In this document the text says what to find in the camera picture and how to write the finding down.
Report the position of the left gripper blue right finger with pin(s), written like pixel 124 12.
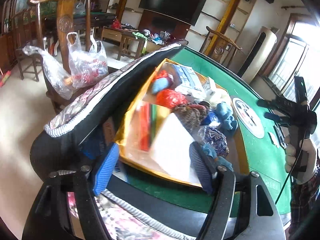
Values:
pixel 197 158

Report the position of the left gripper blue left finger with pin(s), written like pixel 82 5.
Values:
pixel 103 168

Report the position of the light blue small cloth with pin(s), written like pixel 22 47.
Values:
pixel 219 160

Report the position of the blue white patterned pouch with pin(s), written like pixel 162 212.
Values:
pixel 215 138

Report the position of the white cloth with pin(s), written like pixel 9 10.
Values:
pixel 170 150

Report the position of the brown pink knitted item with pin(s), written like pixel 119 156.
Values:
pixel 191 115

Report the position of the light blue towel cloth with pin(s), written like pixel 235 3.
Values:
pixel 225 114

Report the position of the blue white wipes packet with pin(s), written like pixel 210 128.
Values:
pixel 187 82

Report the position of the white gloved right hand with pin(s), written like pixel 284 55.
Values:
pixel 307 146

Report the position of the black smartphone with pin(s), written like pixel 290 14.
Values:
pixel 280 136

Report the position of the white paper sheet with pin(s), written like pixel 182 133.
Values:
pixel 273 139

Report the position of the round table centre console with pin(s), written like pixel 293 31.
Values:
pixel 248 117

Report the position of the yellow cardboard box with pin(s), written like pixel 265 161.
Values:
pixel 127 135

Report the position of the red plastic bag item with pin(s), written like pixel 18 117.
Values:
pixel 170 98

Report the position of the white standing air conditioner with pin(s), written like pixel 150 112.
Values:
pixel 258 55

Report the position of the clear plastic shopping bag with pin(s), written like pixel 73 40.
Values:
pixel 87 67

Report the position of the wooden armchair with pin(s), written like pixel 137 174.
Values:
pixel 224 50

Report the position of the wooden chair near table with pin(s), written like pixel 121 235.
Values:
pixel 29 25

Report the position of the black television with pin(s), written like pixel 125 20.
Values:
pixel 187 11

